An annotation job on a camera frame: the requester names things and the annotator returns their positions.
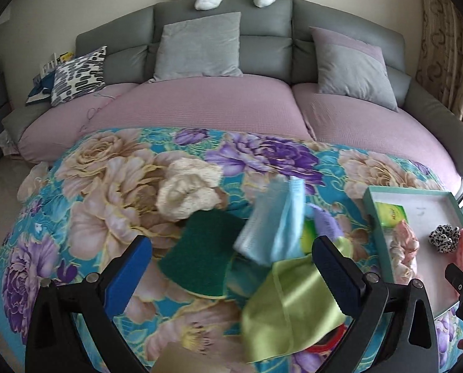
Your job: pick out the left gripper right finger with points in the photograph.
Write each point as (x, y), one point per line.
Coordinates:
(355, 293)

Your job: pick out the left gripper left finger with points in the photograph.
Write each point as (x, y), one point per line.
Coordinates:
(111, 290)

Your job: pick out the leopard print scrunchie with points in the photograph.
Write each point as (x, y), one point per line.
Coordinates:
(445, 238)

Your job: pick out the pink scrunchie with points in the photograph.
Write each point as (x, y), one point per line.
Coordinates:
(403, 249)

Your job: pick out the lime green microfiber cloth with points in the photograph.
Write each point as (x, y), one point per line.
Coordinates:
(291, 310)

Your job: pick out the purple wipes packet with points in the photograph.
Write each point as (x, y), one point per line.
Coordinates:
(324, 223)

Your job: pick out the dark green scouring pad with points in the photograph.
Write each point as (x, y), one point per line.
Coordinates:
(199, 262)

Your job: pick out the green tissue pack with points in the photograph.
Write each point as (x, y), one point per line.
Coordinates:
(390, 215)

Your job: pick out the light blue cloth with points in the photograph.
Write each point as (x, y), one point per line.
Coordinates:
(273, 231)

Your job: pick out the cream lace scrunchie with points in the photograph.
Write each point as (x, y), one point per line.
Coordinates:
(189, 186)

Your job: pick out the teal-rimmed white tray box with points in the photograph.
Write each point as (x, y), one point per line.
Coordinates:
(425, 210)

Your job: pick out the floral fleece blanket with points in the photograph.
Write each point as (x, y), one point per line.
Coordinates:
(102, 194)

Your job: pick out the blue cushion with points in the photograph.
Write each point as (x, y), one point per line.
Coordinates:
(42, 91)

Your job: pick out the black white patterned cushion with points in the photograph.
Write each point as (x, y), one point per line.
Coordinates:
(79, 77)

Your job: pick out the books behind sofa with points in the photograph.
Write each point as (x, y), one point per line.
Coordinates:
(54, 61)

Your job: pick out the grey and pink cushion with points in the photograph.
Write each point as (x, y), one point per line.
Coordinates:
(350, 67)

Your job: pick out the patterned beige curtain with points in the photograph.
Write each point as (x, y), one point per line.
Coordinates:
(440, 66)

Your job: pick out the grey sofa with pink cover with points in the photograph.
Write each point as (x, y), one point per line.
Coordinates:
(277, 93)

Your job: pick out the grey middle cushion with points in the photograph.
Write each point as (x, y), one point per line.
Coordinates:
(203, 47)

